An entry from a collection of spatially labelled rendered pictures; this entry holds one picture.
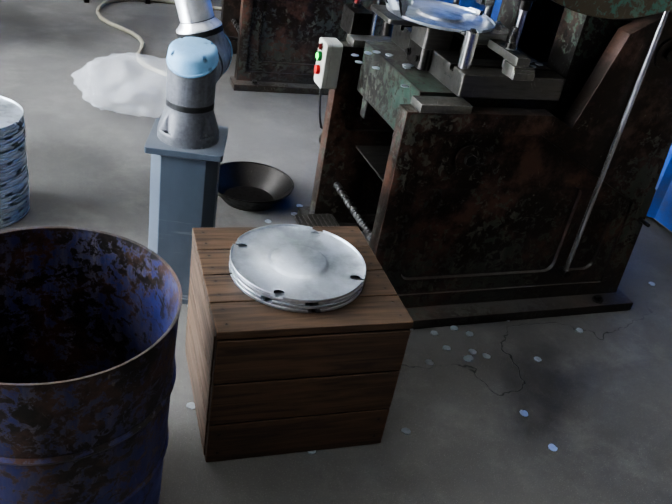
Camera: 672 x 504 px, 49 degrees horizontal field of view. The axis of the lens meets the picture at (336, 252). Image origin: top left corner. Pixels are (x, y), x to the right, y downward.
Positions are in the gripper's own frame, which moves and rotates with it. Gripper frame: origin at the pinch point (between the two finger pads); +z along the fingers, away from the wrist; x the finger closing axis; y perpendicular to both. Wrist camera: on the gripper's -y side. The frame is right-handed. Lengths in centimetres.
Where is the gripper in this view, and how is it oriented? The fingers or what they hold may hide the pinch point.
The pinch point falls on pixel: (399, 11)
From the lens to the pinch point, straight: 192.2
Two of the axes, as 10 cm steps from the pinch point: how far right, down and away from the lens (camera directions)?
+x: 9.0, -4.1, 1.2
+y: 3.5, 5.4, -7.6
